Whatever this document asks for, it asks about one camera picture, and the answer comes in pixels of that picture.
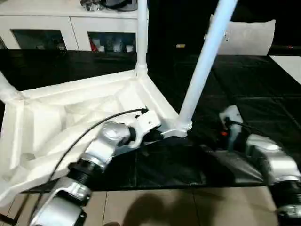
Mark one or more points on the white plastic table leg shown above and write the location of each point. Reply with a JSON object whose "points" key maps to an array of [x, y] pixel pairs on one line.
{"points": [[5, 89], [207, 58], [142, 35]]}

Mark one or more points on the white plastic table top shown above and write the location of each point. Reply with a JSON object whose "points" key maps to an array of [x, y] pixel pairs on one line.
{"points": [[47, 117]]}

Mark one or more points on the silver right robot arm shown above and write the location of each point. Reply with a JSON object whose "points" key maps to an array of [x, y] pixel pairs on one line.
{"points": [[277, 160]]}

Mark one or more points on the white flat board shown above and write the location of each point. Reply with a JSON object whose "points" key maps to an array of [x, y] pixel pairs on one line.
{"points": [[289, 66]]}

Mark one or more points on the black left robot foot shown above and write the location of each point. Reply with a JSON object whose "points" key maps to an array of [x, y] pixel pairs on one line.
{"points": [[113, 224]]}

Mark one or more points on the white pillow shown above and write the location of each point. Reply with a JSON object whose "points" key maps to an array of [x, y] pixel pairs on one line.
{"points": [[249, 37]]}

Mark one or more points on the black box with gold label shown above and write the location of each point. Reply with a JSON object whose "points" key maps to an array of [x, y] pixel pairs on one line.
{"points": [[169, 23]]}

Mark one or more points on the grey round pot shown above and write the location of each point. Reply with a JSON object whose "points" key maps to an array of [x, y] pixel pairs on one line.
{"points": [[122, 4]]}

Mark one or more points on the white glass-door cabinet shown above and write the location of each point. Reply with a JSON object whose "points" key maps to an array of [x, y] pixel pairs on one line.
{"points": [[35, 21]]}

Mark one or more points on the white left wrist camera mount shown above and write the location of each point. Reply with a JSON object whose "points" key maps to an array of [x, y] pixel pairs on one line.
{"points": [[148, 120]]}

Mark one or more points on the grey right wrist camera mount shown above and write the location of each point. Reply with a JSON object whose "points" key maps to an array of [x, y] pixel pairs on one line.
{"points": [[231, 113]]}

